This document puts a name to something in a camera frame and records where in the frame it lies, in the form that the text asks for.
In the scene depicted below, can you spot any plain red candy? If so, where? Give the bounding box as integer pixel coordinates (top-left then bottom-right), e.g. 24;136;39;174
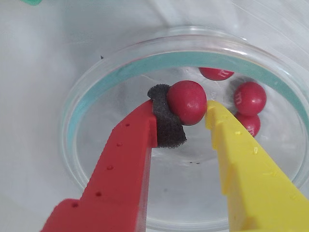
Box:
235;112;261;138
166;80;208;126

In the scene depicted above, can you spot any glass bowl with red candies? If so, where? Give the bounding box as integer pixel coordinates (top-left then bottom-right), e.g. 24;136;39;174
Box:
61;25;309;232

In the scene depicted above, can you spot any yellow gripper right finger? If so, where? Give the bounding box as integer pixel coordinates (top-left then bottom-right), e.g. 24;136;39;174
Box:
204;100;309;232

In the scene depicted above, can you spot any red candy with m print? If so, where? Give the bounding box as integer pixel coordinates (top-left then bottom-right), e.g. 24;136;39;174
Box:
199;67;235;81

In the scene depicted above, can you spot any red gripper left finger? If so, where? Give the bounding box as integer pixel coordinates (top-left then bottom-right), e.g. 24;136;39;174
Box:
40;84;187;232

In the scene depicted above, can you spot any red candy with text print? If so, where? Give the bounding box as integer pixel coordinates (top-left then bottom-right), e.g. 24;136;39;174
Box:
233;81;267;116

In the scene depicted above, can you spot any weekly pill organizer box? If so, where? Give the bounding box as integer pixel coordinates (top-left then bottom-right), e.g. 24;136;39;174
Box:
20;0;43;7

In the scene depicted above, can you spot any white table cover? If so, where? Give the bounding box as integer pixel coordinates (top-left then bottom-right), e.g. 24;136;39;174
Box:
0;0;309;232

